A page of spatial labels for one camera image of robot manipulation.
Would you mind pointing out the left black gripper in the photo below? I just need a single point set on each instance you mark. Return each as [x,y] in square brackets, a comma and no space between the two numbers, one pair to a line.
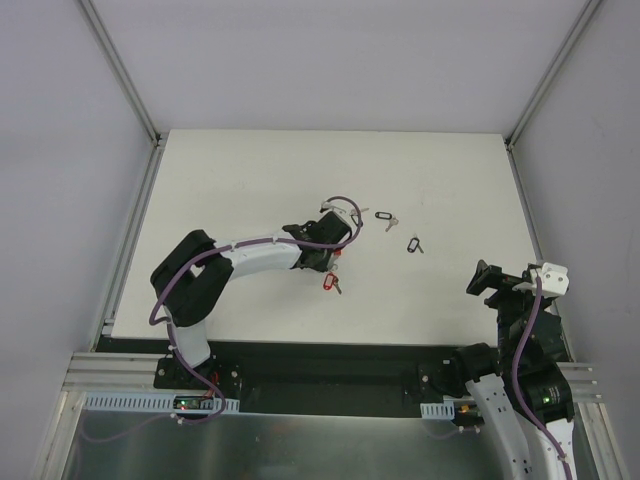
[329,248]

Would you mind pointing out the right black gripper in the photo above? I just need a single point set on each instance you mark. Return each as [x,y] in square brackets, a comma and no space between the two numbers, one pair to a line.
[498,279]

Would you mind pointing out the red tag key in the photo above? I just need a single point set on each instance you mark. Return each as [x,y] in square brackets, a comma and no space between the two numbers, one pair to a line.
[331,283]

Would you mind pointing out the red handled key organizer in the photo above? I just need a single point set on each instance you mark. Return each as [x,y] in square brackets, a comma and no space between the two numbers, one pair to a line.
[332,264]

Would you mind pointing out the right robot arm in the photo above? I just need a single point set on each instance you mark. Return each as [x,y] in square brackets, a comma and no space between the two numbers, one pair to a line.
[523,397]

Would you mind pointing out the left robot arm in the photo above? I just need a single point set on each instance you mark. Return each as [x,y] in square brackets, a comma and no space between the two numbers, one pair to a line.
[189,282]

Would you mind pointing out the black tag key far left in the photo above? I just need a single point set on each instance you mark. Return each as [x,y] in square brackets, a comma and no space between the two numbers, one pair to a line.
[356,216]

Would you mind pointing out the black tag key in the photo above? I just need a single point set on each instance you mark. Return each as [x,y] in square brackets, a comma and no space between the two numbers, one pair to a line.
[414,245]
[356,216]
[390,218]

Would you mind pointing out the black tag key middle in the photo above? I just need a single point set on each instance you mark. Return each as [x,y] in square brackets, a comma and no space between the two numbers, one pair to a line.
[390,218]

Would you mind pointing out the black tag key right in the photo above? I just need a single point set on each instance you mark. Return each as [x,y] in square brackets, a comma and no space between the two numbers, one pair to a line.
[414,245]

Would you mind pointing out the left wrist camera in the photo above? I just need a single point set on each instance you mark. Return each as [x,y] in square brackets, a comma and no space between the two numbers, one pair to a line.
[330,206]

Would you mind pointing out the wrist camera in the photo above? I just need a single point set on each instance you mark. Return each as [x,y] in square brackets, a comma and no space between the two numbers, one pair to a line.
[330,206]
[551,280]

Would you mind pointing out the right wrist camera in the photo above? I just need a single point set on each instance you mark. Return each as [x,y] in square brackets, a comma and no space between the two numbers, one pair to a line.
[551,280]

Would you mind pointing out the right white cable duct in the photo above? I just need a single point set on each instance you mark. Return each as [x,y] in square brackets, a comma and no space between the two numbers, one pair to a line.
[444,411]

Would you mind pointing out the white cable duct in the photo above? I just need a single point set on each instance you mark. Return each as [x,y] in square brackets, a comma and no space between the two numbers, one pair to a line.
[444,411]
[158,403]

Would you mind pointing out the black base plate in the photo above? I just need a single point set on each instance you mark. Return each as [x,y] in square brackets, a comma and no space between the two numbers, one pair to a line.
[389,381]

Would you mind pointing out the right aluminium rail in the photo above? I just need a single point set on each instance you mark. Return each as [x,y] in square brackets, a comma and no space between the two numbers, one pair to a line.
[603,445]

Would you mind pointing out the aluminium rail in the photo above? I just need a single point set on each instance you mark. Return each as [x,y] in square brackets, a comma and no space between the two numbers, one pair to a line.
[603,445]
[56,452]

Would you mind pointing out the left aluminium frame post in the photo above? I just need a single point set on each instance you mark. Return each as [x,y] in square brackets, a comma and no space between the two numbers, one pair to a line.
[109,50]

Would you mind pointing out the aluminium frame post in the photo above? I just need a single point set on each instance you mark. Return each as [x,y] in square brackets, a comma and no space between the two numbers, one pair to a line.
[577,30]
[109,50]

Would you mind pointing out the left aluminium rail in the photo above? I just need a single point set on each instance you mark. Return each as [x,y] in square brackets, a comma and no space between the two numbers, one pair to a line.
[56,452]

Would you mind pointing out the right aluminium frame post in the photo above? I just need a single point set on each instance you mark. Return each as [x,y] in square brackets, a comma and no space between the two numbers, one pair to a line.
[577,30]

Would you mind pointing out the left white cable duct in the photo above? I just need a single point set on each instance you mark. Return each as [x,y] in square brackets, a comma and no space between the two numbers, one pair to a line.
[158,403]

